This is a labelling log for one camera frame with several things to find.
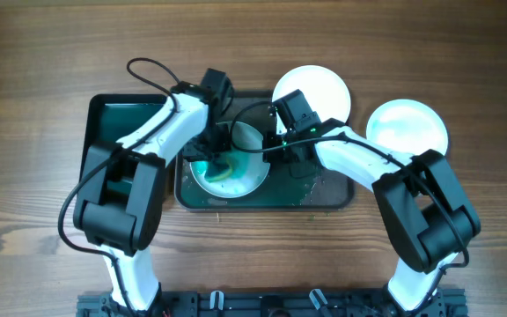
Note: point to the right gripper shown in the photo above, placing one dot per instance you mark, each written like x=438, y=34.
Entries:
x=280, y=154

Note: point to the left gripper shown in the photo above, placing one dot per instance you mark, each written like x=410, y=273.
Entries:
x=205, y=150

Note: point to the green and yellow sponge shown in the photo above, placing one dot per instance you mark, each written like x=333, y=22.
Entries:
x=219, y=169

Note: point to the white plate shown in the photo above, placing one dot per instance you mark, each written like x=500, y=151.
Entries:
x=310, y=95
x=248, y=170

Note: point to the white plate top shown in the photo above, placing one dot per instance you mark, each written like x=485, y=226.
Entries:
x=310, y=95

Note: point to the pale blue plate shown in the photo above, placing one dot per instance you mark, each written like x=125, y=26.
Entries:
x=408, y=126

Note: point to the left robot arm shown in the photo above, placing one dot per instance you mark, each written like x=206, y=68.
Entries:
x=118, y=200

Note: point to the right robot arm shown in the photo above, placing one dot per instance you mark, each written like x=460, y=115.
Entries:
x=428, y=217

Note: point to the large grey serving tray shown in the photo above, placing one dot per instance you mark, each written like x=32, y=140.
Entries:
x=300, y=186

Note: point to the small black water tray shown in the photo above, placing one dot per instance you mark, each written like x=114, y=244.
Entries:
x=111, y=117

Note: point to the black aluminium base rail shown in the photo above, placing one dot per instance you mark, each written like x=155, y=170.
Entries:
x=359, y=302

